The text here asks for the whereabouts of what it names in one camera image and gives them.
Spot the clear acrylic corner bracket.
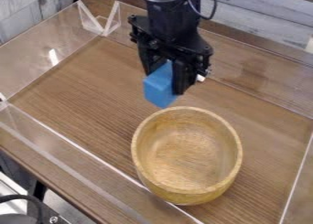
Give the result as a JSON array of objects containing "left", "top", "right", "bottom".
[{"left": 78, "top": 1, "right": 121, "bottom": 37}]

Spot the black equipment with cable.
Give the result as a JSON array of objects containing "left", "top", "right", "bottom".
[{"left": 0, "top": 194, "right": 71, "bottom": 224}]

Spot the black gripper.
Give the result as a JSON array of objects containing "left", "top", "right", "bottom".
[{"left": 129, "top": 0, "right": 214, "bottom": 95}]

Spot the brown wooden bowl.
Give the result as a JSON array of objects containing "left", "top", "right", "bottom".
[{"left": 132, "top": 106, "right": 244, "bottom": 206}]

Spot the green white Expo marker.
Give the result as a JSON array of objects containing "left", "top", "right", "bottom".
[{"left": 197, "top": 74, "right": 206, "bottom": 82}]

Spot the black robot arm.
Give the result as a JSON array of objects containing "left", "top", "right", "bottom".
[{"left": 129, "top": 0, "right": 217, "bottom": 95}]

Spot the blue rectangular block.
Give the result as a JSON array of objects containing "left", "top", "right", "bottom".
[{"left": 144, "top": 61, "right": 178, "bottom": 108}]

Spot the black cable loop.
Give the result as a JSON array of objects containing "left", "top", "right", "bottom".
[{"left": 186, "top": 0, "right": 220, "bottom": 21}]

